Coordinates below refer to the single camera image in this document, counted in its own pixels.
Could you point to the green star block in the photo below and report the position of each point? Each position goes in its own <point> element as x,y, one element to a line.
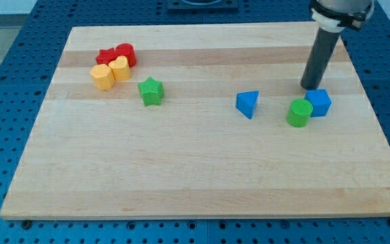
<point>151,91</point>

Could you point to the red star block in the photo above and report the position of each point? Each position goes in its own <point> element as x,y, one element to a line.
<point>105,56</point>

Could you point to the yellow hexagon block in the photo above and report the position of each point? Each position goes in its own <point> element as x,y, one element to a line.
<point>102,76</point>

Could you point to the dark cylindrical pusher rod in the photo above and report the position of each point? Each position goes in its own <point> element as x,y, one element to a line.
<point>319,58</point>

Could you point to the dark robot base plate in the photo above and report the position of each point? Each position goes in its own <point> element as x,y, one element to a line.
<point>201,5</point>

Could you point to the red cylinder block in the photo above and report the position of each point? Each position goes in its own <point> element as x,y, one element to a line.
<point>128,51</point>

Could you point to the green cylinder block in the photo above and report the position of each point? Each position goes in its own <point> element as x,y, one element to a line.
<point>299,112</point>

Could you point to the wooden board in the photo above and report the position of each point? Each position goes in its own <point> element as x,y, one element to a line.
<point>103,155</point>

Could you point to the yellow heart block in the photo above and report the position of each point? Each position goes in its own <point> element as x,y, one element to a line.
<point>120,68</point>

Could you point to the blue triangle block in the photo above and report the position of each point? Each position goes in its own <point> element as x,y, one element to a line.
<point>246,103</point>

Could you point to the blue cube block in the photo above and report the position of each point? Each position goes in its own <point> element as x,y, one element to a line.
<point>320,101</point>

